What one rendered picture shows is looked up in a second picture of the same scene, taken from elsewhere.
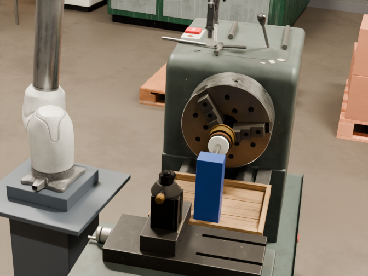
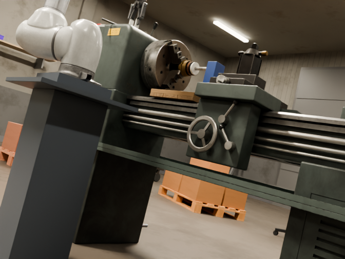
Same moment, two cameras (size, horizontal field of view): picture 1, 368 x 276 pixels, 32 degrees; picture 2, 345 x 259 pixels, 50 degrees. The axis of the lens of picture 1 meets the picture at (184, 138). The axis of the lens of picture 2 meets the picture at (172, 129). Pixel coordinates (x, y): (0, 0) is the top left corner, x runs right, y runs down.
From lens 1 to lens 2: 231 cm
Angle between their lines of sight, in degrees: 64
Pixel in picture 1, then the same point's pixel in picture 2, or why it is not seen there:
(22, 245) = (55, 135)
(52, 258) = (82, 147)
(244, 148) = (179, 83)
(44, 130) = (96, 32)
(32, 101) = (55, 17)
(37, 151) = (88, 49)
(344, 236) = not seen: hidden behind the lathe
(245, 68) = not seen: hidden behind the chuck
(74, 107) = not seen: outside the picture
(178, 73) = (136, 35)
